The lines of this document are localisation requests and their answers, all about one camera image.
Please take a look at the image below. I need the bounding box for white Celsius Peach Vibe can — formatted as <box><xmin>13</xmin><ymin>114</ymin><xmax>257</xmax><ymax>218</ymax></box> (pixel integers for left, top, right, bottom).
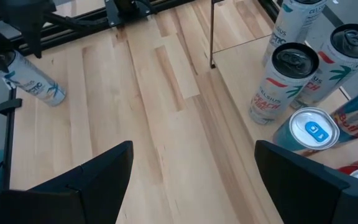
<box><xmin>290</xmin><ymin>23</ymin><xmax>358</xmax><ymax>110</ymax></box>
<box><xmin>249</xmin><ymin>42</ymin><xmax>320</xmax><ymax>125</ymax></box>

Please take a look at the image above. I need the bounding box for wooden shelf with black frame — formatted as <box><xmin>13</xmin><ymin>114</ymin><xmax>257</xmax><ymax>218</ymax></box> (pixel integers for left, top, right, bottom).
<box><xmin>209</xmin><ymin>0</ymin><xmax>358</xmax><ymax>175</ymax></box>

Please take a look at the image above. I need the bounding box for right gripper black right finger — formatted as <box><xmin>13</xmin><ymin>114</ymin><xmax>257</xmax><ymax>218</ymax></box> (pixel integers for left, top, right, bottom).
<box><xmin>254</xmin><ymin>139</ymin><xmax>358</xmax><ymax>224</ymax></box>

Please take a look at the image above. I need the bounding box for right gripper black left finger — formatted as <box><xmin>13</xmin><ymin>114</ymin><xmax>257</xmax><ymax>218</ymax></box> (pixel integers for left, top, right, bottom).
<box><xmin>0</xmin><ymin>140</ymin><xmax>134</xmax><ymax>224</ymax></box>

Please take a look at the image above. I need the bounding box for white Celsius Arctic Vibe can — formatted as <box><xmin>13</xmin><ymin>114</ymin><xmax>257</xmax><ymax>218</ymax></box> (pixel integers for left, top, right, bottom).
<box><xmin>0</xmin><ymin>49</ymin><xmax>67</xmax><ymax>108</ymax></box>
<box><xmin>262</xmin><ymin>0</ymin><xmax>328</xmax><ymax>68</ymax></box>

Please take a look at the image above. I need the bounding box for blue silver Red Bull can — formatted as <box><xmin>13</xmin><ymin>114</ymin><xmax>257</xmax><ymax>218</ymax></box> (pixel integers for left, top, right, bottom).
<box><xmin>331</xmin><ymin>80</ymin><xmax>358</xmax><ymax>144</ymax></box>
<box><xmin>272</xmin><ymin>106</ymin><xmax>341</xmax><ymax>156</ymax></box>

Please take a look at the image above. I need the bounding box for black aluminium table frame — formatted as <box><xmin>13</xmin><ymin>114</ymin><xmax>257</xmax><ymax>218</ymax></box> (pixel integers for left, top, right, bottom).
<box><xmin>0</xmin><ymin>0</ymin><xmax>279</xmax><ymax>190</ymax></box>

